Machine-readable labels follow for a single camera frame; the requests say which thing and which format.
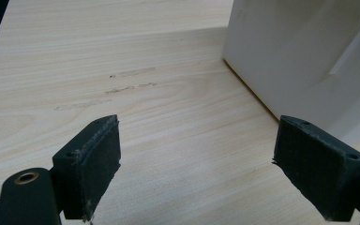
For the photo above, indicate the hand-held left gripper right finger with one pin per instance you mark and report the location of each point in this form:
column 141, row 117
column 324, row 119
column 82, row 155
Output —
column 318, row 162

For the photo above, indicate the white plastic storage box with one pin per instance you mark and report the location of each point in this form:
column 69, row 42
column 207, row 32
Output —
column 278, row 47

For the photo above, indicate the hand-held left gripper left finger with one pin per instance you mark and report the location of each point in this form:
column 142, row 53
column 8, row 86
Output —
column 87, row 162

